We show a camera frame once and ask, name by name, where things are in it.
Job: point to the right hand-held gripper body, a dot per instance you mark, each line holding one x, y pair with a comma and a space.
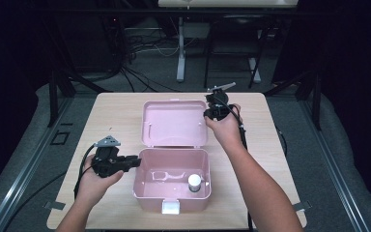
222, 108

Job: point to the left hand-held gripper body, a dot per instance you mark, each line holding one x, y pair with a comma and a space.
104, 164

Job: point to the pink storage box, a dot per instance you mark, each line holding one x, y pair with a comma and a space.
174, 125

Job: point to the white-capped small bottle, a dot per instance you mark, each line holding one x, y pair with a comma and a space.
194, 182

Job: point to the person's right hand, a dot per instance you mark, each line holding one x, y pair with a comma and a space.
227, 130

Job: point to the person's left hand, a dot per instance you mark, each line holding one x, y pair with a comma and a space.
93, 188

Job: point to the grey tape strip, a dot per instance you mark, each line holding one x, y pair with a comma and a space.
54, 205
302, 206

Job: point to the black chair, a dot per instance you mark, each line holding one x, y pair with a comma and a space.
238, 22

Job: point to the black metal stand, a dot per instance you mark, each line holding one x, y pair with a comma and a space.
53, 96
316, 103

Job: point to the white desk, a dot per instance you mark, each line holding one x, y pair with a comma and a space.
225, 2

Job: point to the aluminium floor rail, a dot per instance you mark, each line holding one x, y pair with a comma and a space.
29, 170
331, 167

